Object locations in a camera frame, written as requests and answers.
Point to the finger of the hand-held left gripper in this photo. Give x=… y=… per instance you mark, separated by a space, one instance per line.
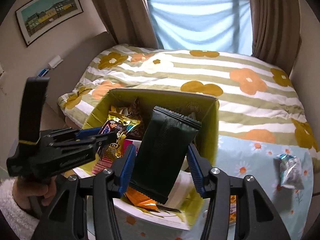
x=106 y=138
x=90 y=132

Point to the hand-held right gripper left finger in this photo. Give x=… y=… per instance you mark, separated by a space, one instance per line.
x=127 y=171

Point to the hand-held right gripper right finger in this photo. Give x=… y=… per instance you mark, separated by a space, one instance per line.
x=197 y=173

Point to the blue white red snack packet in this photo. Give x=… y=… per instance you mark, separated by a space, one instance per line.
x=106 y=130

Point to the pink striped snack packet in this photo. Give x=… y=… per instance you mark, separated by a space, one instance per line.
x=105 y=164

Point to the dark green snack packet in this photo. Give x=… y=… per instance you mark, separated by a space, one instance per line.
x=162 y=152

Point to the yellow cardboard box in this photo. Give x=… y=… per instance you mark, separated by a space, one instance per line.
x=207 y=135

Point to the yellow cheese stick snack bag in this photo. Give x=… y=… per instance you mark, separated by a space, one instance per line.
x=233 y=210

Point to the person's left hand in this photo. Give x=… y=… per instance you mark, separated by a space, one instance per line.
x=32 y=191

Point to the gold chocolate snack bag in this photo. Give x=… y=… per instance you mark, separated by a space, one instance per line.
x=125 y=120

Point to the light blue daisy bed sheet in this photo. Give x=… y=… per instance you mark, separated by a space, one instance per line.
x=255 y=180

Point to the beige padded headboard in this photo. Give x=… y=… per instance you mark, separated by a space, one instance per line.
x=75 y=60

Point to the silver grey snack bag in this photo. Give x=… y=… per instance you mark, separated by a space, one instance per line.
x=290 y=172

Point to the green striped floral quilt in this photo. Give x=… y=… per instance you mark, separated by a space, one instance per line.
x=225 y=80

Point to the light blue window cloth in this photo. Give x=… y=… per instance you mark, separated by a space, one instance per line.
x=200 y=22

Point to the white wall socket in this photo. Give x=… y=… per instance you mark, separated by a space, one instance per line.
x=54 y=62

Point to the framed wall picture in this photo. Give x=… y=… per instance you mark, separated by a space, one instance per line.
x=48 y=13

